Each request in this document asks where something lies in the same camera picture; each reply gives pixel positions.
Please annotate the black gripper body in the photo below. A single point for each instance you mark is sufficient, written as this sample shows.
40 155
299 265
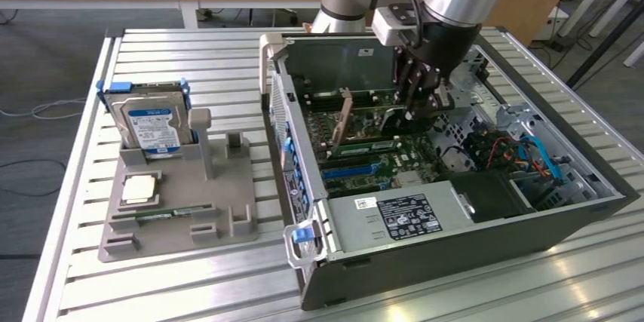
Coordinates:
443 46

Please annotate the graphics card with metal bracket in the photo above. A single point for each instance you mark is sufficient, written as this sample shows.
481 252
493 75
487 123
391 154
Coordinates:
367 120

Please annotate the perforated metal drive cage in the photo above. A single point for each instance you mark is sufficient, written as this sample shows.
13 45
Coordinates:
469 111

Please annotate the green motherboard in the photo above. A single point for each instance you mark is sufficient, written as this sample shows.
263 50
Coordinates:
407 156

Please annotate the black RAM slot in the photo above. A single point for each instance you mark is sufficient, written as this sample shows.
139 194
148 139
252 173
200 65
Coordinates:
319 105
319 96

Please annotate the silver metal disk bay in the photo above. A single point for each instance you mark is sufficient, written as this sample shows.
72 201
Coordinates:
528 118

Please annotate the silver chipset heatsink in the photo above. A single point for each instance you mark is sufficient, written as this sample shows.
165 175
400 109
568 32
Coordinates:
415 178

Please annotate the black floor power strip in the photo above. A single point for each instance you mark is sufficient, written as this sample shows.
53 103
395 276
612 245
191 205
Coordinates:
559 44

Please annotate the blue expansion slot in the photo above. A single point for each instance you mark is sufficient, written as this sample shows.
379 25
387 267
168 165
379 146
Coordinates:
352 172

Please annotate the blue slot cover latch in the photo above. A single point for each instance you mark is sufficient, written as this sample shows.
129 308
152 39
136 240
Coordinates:
289 148
303 194

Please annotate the black diagonal pole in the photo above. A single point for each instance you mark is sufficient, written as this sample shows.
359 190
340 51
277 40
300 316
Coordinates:
605 45

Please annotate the white table leg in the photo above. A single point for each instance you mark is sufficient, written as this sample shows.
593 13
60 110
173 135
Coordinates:
636 52

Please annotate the grey power supply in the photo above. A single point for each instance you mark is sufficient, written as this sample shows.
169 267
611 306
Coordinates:
352 231

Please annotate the open black PC case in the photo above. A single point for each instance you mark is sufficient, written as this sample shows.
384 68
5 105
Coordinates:
452 261

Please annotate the hard disk with blue label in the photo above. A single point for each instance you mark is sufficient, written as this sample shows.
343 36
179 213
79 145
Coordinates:
151 126

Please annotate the grey plastic parts rack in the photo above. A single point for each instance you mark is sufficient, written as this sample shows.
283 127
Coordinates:
176 186

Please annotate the blue disk caddy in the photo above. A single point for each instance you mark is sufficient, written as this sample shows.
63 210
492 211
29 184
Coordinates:
116 86

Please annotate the green RAM stick white label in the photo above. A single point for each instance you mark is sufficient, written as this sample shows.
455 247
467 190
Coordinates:
160 214

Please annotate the clean silver CPU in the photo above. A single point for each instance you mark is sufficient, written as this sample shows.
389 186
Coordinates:
137 190

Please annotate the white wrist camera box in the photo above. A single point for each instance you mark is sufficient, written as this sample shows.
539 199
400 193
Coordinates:
389 31

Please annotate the white pedestal cabinet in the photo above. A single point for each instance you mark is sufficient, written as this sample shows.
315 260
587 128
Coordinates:
548 28

